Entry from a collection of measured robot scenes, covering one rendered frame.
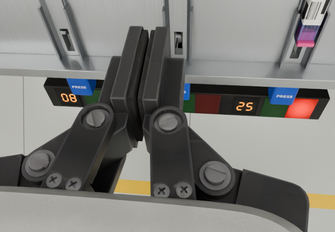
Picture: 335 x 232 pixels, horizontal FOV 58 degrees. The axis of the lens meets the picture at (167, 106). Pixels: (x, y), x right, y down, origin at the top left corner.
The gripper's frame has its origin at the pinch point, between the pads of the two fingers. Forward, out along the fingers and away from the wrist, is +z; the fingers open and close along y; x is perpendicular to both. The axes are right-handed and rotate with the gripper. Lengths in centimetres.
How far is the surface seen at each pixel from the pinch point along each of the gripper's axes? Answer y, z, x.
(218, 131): 10, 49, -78
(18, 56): -16.9, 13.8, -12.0
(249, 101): 8.2, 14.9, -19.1
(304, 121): 38, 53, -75
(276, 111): 11.7, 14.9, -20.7
